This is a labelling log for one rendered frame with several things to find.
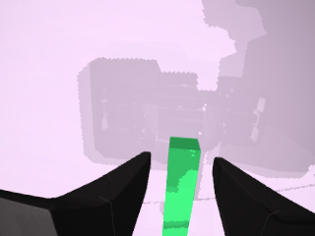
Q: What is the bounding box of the green rectangular post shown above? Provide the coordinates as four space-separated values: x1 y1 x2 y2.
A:
162 137 201 236

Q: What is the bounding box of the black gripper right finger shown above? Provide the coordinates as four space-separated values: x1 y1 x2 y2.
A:
213 156 315 236

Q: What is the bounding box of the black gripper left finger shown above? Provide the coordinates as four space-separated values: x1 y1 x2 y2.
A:
0 152 151 236

